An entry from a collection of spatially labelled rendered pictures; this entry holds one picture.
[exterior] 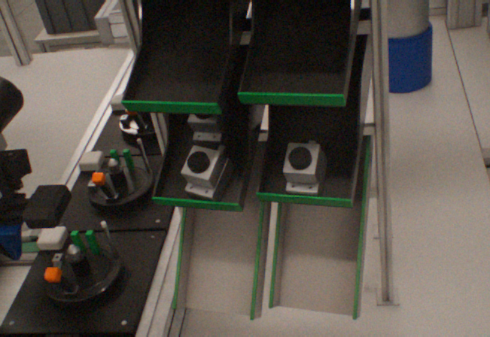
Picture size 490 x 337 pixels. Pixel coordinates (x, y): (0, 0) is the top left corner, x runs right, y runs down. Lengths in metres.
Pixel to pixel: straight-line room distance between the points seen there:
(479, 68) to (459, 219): 0.60
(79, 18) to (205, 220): 2.13
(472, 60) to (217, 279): 1.09
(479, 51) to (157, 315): 1.20
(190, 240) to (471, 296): 0.50
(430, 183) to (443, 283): 0.28
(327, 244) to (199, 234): 0.20
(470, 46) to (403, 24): 0.35
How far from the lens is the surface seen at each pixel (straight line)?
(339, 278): 1.00
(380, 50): 0.88
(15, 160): 0.85
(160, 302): 1.12
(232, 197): 0.90
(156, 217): 1.27
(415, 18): 1.65
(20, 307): 1.20
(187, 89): 0.83
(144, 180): 1.34
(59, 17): 3.11
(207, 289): 1.04
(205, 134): 0.93
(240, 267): 1.02
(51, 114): 1.96
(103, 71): 2.11
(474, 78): 1.79
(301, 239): 1.01
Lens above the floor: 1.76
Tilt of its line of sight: 37 degrees down
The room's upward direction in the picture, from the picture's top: 11 degrees counter-clockwise
